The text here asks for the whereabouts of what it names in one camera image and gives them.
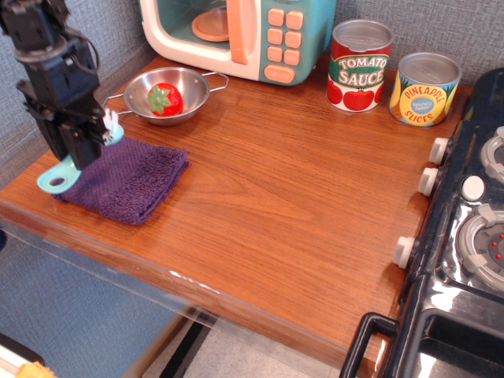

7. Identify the red toy strawberry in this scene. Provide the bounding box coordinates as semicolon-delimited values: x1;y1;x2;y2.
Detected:
147;83;183;117

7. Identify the teal toy microwave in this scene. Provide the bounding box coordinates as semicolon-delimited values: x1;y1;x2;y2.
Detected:
139;1;336;86

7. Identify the grey stove knob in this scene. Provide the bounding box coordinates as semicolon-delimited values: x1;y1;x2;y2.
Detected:
417;168;439;197
429;138;450;165
392;236;415;269

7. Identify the grey stove knob lower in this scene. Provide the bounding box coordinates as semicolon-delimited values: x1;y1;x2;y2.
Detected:
392;236;415;269

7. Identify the tomato sauce can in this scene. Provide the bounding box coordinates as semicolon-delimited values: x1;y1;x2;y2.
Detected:
326;19;395;113

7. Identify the grey stove knob upper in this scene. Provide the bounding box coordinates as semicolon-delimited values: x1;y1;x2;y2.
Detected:
429;138;450;165

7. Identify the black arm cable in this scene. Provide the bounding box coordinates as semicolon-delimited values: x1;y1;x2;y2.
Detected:
65;27;100;76

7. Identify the steel bowl with handles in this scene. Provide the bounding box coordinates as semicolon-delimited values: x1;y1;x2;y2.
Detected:
119;67;228;126

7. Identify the grey stove knob middle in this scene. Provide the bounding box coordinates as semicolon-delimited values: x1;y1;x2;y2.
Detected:
417;168;439;197

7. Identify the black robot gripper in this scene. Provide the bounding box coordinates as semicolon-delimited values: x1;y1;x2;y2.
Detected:
16;37;106;170

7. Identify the orange fuzzy object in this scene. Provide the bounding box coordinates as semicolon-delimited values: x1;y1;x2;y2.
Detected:
15;362;56;378

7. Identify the purple folded towel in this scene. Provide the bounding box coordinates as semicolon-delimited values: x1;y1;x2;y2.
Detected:
54;137;190;225

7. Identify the black toy stove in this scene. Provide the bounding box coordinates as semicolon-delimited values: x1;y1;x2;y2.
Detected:
340;69;503;377

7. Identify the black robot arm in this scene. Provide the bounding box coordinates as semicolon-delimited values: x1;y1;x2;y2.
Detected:
1;1;108;170

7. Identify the pineapple slices can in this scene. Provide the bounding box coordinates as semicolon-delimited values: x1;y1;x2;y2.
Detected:
389;52;462;128

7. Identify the orange microwave plate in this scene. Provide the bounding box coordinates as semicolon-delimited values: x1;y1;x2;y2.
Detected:
191;8;229;43

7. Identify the teal dish brush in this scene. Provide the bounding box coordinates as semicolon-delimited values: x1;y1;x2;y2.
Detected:
37;108;124;195

